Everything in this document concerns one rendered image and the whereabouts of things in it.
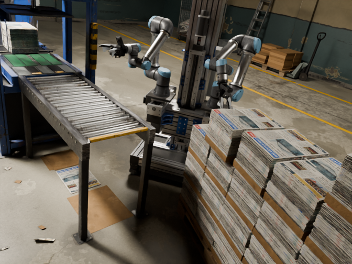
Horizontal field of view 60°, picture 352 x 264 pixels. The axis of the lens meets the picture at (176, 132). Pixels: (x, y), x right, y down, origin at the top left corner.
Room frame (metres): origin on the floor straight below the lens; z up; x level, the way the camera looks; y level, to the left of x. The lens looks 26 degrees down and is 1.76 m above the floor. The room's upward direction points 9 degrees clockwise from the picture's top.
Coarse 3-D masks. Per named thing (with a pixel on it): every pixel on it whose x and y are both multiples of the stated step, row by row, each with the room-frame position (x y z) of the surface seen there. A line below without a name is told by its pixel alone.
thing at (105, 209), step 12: (96, 192) 2.11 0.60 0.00; (108, 192) 2.14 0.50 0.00; (72, 204) 1.92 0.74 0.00; (96, 204) 1.96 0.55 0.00; (108, 204) 1.99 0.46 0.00; (120, 204) 2.01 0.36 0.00; (96, 216) 1.83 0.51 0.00; (108, 216) 1.85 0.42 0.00; (120, 216) 1.87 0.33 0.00; (96, 228) 1.70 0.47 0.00
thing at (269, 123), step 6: (252, 108) 1.95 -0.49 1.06; (252, 114) 1.85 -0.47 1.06; (258, 114) 1.86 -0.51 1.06; (264, 114) 1.87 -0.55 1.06; (258, 120) 1.76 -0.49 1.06; (264, 120) 1.77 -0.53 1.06; (270, 120) 1.79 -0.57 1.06; (264, 126) 1.68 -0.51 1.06; (270, 126) 1.70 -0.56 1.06; (276, 126) 1.71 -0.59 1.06; (282, 126) 1.73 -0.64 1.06
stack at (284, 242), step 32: (192, 128) 2.04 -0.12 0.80; (192, 160) 1.96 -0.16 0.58; (192, 192) 1.89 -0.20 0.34; (256, 192) 1.33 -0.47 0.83; (192, 224) 1.79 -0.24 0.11; (224, 224) 1.48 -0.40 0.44; (256, 224) 1.27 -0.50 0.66; (224, 256) 1.41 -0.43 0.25; (256, 256) 1.20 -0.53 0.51; (288, 256) 1.05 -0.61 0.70
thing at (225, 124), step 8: (216, 112) 1.77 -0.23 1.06; (224, 112) 1.79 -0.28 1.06; (232, 112) 1.82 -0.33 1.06; (216, 120) 1.74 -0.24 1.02; (224, 120) 1.66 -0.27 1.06; (232, 120) 1.68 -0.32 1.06; (240, 120) 1.71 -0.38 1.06; (208, 128) 1.81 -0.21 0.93; (216, 128) 1.73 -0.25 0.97; (224, 128) 1.65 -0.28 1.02; (232, 128) 1.58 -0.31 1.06; (240, 128) 1.59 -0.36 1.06; (248, 128) 1.61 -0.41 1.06; (208, 136) 1.79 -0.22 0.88; (216, 136) 1.71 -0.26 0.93; (224, 136) 1.63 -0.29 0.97; (232, 136) 1.56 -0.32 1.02; (240, 136) 1.59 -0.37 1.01; (216, 144) 1.69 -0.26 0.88; (224, 144) 1.62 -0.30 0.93; (232, 144) 1.57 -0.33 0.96; (224, 152) 1.59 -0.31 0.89; (232, 152) 1.58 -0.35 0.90
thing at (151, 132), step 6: (78, 72) 2.89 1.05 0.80; (84, 78) 2.75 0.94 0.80; (90, 84) 2.61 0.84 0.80; (96, 90) 2.50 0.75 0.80; (102, 90) 2.52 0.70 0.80; (108, 96) 2.39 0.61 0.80; (114, 102) 2.29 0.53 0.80; (126, 108) 2.20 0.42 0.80; (132, 114) 2.11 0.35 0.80; (138, 120) 2.02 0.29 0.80; (144, 120) 2.04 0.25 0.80; (144, 126) 1.96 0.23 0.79; (150, 126) 1.96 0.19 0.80; (144, 132) 1.95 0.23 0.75; (150, 132) 1.91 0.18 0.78; (144, 138) 1.95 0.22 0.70; (150, 138) 1.92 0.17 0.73
